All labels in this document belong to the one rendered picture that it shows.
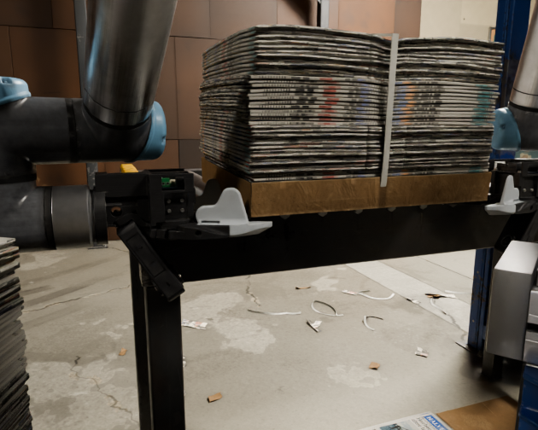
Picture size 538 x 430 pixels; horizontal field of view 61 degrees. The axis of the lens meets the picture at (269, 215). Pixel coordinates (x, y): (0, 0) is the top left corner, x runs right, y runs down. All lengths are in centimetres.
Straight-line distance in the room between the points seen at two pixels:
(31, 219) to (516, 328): 51
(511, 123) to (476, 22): 455
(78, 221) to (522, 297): 46
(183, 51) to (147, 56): 344
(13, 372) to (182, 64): 356
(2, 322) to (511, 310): 45
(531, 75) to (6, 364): 82
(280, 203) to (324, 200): 6
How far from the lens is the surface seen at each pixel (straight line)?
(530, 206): 82
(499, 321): 51
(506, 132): 90
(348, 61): 60
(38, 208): 55
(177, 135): 384
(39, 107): 56
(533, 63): 88
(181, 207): 57
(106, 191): 56
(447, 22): 519
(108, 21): 45
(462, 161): 71
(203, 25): 397
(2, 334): 41
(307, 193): 58
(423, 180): 67
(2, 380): 42
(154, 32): 45
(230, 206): 55
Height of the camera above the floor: 91
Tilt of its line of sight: 11 degrees down
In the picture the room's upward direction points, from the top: straight up
